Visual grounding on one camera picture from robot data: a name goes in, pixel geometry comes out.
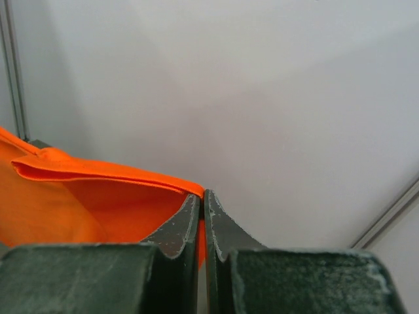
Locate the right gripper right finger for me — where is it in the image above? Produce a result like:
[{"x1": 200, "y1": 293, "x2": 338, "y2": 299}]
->
[{"x1": 204, "y1": 190, "x2": 406, "y2": 313}]

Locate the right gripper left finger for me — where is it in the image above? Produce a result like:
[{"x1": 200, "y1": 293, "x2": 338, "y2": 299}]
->
[{"x1": 1, "y1": 195, "x2": 200, "y2": 313}]

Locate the orange t shirt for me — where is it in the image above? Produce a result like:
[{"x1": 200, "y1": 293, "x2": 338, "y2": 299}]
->
[{"x1": 1, "y1": 130, "x2": 204, "y2": 247}]

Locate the right corner aluminium post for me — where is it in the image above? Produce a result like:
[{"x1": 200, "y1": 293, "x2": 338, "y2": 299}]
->
[{"x1": 350, "y1": 178, "x2": 418, "y2": 249}]

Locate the corner aluminium post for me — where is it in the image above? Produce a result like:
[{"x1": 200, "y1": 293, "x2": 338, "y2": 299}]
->
[
  {"x1": 350, "y1": 178, "x2": 418, "y2": 249},
  {"x1": 1, "y1": 0, "x2": 30, "y2": 142}
]

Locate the left corner aluminium post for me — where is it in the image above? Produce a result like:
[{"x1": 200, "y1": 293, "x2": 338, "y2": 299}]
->
[{"x1": 1, "y1": 0, "x2": 30, "y2": 142}]

